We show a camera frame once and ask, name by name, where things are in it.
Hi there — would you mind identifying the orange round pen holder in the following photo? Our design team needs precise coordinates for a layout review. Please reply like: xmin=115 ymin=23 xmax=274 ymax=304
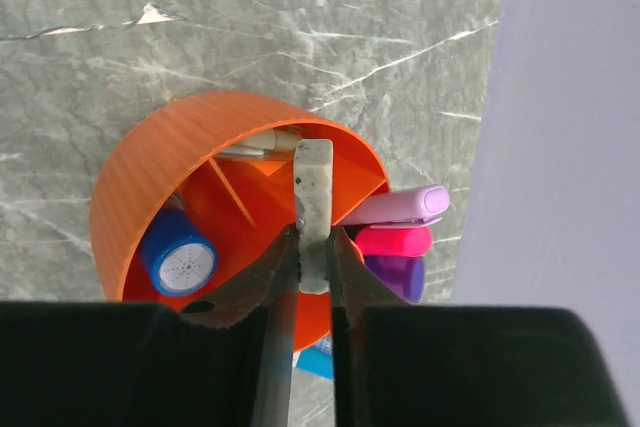
xmin=88 ymin=90 xmax=391 ymax=353

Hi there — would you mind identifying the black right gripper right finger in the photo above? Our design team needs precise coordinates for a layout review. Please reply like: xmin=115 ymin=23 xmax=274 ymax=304
xmin=327 ymin=228 xmax=629 ymax=426

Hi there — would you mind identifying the purple black highlighter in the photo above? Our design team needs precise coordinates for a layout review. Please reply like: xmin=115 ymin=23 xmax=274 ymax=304
xmin=365 ymin=255 xmax=426 ymax=303

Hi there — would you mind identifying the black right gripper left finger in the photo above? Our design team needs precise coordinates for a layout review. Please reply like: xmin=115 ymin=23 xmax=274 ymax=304
xmin=1 ymin=226 xmax=298 ymax=426

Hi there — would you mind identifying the tan eraser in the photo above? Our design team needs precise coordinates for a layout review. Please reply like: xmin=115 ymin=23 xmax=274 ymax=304
xmin=293 ymin=139 xmax=334 ymax=295

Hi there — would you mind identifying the green eraser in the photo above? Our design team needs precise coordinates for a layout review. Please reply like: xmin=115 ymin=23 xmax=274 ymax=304
xmin=215 ymin=129 xmax=302 ymax=161

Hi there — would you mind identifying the white blue marker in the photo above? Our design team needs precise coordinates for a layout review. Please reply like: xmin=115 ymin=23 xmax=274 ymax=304
xmin=293 ymin=335 xmax=334 ymax=380

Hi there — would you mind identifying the lilac highlighter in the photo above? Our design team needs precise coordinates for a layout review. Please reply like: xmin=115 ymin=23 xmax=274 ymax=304
xmin=340 ymin=185 xmax=450 ymax=228

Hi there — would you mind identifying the pink black highlighter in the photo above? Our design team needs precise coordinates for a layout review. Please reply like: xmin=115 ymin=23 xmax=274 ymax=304
xmin=355 ymin=227 xmax=433 ymax=257

